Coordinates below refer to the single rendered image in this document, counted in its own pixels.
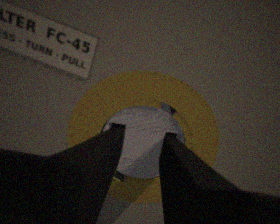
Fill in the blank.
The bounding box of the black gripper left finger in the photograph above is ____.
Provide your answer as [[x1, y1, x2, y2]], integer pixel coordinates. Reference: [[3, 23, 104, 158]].
[[0, 124, 125, 224]]

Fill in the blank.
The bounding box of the tan rectangular panel with round hole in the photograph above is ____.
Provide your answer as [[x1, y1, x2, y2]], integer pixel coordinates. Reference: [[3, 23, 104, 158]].
[[0, 0, 280, 224]]

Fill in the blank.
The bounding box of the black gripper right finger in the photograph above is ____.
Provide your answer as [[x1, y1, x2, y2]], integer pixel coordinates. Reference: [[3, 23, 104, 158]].
[[159, 132, 280, 224]]

